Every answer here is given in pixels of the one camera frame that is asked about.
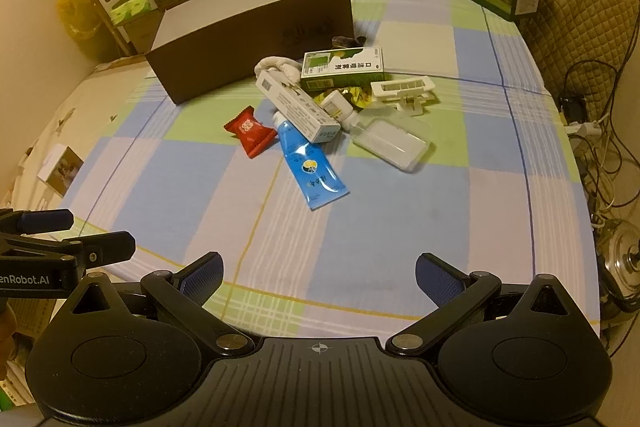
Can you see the blue hand cream tube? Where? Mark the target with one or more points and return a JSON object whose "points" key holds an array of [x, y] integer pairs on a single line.
{"points": [[312, 171]]}

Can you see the red candy packet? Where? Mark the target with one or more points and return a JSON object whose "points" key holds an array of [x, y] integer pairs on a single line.
{"points": [[254, 136]]}

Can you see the small photo box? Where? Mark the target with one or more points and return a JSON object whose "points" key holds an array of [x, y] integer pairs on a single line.
{"points": [[60, 168]]}

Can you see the clear plastic blister tray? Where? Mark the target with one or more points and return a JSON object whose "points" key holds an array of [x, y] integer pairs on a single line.
{"points": [[399, 140]]}

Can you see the yellow snack packet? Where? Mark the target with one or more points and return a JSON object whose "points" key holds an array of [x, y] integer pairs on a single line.
{"points": [[359, 97]]}

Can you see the steel pot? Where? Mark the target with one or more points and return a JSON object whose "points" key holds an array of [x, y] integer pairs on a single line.
{"points": [[617, 251]]}

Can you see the green white spray box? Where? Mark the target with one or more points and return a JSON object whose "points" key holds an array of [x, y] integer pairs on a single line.
{"points": [[342, 68]]}

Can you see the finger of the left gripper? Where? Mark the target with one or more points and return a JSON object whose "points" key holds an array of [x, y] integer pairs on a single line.
{"points": [[97, 249], [23, 222]]}

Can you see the quilted beige chair back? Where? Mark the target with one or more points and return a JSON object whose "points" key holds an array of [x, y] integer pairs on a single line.
{"points": [[579, 46]]}

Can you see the white power strip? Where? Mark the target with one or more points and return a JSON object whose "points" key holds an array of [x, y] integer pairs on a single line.
{"points": [[587, 129]]}

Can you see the person left hand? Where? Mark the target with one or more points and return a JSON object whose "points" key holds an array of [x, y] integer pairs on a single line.
{"points": [[8, 327]]}

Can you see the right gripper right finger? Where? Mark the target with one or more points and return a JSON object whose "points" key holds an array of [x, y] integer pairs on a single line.
{"points": [[458, 297]]}

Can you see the beige cartoon blanket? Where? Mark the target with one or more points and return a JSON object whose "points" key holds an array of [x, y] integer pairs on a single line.
{"points": [[91, 109]]}

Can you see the long white medicine box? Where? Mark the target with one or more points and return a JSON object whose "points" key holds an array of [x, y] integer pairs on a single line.
{"points": [[296, 106]]}

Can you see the white sock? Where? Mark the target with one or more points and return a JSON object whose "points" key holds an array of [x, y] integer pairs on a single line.
{"points": [[290, 68]]}

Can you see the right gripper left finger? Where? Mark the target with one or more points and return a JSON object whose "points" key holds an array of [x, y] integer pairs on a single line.
{"points": [[181, 297]]}

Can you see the white plastic clip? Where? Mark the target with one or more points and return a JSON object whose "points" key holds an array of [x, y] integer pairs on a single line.
{"points": [[408, 95]]}

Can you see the white pill bottle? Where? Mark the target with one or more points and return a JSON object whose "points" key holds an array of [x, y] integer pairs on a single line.
{"points": [[338, 108]]}

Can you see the brown cardboard storage box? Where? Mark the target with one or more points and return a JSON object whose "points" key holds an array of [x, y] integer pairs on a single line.
{"points": [[202, 45]]}

